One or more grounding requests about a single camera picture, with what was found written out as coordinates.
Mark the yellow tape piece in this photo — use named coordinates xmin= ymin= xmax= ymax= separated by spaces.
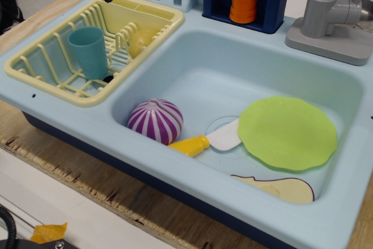
xmin=30 ymin=222 xmax=68 ymax=244

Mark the grey toy faucet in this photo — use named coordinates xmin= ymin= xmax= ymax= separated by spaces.
xmin=285 ymin=0 xmax=372 ymax=66

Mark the purple striped toy onion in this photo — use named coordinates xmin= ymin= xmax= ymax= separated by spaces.
xmin=127 ymin=99 xmax=184 ymax=145

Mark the toy knife yellow handle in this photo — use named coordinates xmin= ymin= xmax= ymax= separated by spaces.
xmin=168 ymin=118 xmax=242 ymax=157

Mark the green plastic plate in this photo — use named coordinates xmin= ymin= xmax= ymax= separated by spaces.
xmin=238 ymin=96 xmax=338 ymax=171

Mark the teal plastic cup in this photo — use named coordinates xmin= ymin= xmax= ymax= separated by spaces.
xmin=68 ymin=26 xmax=108 ymax=80

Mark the black cable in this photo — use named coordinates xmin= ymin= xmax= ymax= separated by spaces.
xmin=0 ymin=204 xmax=17 ymax=249

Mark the yellow plastic drying rack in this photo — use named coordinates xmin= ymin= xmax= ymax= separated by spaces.
xmin=4 ymin=0 xmax=184 ymax=107

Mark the light blue toy sink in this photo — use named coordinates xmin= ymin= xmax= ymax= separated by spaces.
xmin=1 ymin=3 xmax=372 ymax=248

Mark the toy eggplant slice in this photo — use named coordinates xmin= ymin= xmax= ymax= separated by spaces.
xmin=233 ymin=175 xmax=315 ymax=204

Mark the yellow toy lemon half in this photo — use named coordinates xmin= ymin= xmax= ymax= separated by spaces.
xmin=128 ymin=29 xmax=157 ymax=58

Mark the orange toy carrot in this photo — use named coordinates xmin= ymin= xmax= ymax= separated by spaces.
xmin=229 ymin=0 xmax=257 ymax=24

